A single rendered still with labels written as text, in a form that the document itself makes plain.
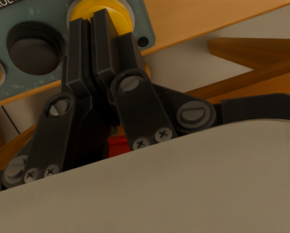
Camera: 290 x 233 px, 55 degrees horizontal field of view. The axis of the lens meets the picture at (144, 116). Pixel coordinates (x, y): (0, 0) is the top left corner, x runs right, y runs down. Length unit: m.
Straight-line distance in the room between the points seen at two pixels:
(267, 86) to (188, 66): 0.80
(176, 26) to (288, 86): 0.16
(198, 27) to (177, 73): 0.91
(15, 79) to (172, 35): 0.09
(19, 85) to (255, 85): 0.21
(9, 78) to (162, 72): 0.93
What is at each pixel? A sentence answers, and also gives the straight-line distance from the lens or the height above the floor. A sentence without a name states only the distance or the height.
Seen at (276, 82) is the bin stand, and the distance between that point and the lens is 0.29.
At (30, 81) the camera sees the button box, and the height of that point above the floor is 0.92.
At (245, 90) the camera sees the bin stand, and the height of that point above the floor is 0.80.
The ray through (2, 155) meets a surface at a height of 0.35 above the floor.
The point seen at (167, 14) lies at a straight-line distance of 0.17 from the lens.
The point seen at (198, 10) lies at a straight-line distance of 0.17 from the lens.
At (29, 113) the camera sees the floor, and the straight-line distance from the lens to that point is 1.23.
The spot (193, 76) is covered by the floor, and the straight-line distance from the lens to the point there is 1.09.
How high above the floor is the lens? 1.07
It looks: 74 degrees down
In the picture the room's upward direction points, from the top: 170 degrees counter-clockwise
